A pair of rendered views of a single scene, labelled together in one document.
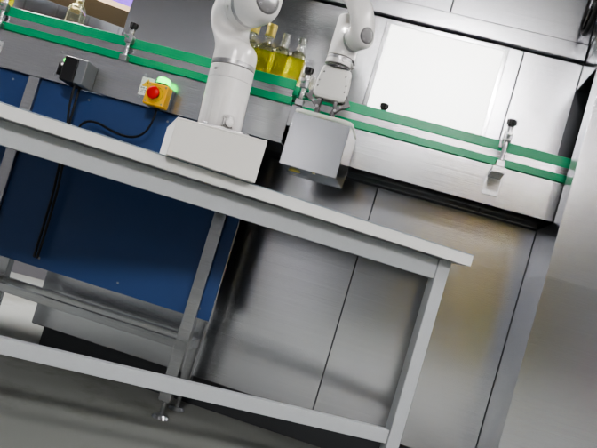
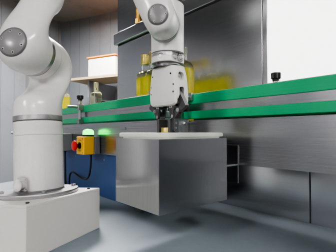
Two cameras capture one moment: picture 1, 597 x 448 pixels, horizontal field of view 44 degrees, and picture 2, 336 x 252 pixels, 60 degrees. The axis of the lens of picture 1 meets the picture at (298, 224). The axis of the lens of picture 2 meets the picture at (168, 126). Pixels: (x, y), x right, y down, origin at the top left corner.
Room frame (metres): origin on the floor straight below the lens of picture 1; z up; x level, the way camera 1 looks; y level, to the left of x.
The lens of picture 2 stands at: (1.63, -0.46, 1.01)
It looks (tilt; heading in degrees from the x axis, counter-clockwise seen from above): 1 degrees up; 40
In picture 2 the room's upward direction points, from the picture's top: straight up
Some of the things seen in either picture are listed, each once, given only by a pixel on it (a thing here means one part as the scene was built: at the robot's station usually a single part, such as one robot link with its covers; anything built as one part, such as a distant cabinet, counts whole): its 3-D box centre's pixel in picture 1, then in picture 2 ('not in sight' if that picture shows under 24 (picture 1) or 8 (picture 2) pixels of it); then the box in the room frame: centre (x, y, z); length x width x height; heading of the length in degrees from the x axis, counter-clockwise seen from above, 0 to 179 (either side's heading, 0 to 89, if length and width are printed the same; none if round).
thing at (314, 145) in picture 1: (319, 153); (179, 168); (2.21, 0.00, 0.92); 0.27 x 0.17 x 0.15; 171
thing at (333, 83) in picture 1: (333, 83); (167, 85); (2.19, 0.02, 1.13); 0.10 x 0.07 x 0.11; 83
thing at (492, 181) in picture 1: (501, 156); not in sight; (2.20, -0.53, 1.07); 0.17 x 0.05 x 0.23; 171
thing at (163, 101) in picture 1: (158, 97); (87, 145); (2.30, 0.54, 0.96); 0.07 x 0.07 x 0.07; 81
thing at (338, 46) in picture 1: (347, 37); (167, 28); (2.19, 0.02, 1.28); 0.09 x 0.08 x 0.13; 30
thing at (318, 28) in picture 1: (369, 64); (259, 38); (2.54, -0.08, 1.32); 0.90 x 0.03 x 0.34; 81
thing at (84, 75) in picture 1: (78, 74); (60, 142); (2.34, 0.81, 0.96); 0.08 x 0.08 x 0.08; 81
